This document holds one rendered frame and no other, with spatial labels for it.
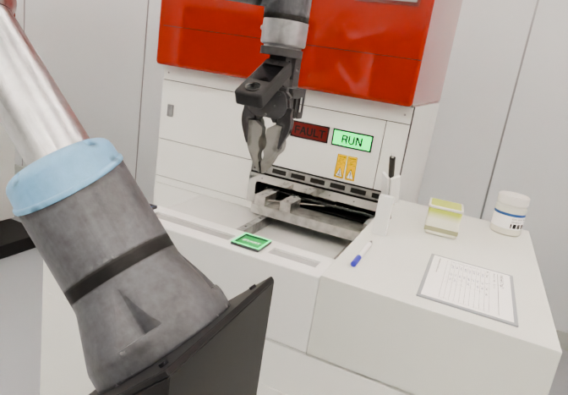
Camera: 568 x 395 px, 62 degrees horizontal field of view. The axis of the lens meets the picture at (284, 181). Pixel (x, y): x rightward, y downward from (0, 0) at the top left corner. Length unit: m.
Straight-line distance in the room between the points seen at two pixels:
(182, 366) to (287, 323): 0.46
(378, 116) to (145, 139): 2.53
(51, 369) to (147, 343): 0.82
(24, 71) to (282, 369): 0.61
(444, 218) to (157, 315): 0.77
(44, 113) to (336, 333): 0.54
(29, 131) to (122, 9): 3.12
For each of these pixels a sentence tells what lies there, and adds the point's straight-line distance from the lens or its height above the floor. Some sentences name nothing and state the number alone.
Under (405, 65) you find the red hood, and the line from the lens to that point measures 1.28.
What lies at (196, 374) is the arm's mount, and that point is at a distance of 0.43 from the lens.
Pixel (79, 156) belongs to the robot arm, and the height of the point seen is 1.17.
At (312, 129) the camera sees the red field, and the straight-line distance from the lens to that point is 1.40.
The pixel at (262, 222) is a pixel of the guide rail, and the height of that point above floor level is 0.84.
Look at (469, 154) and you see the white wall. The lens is 2.82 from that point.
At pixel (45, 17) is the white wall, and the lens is 4.30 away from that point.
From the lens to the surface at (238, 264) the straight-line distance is 0.84.
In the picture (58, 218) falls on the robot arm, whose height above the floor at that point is 1.12.
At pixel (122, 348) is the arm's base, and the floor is 1.02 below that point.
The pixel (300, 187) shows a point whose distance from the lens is 1.42.
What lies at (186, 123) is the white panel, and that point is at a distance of 1.60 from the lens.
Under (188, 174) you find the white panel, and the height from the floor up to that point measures 0.87.
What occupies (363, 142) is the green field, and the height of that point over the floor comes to 1.10.
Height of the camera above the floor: 1.29
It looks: 14 degrees down
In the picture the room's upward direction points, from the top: 9 degrees clockwise
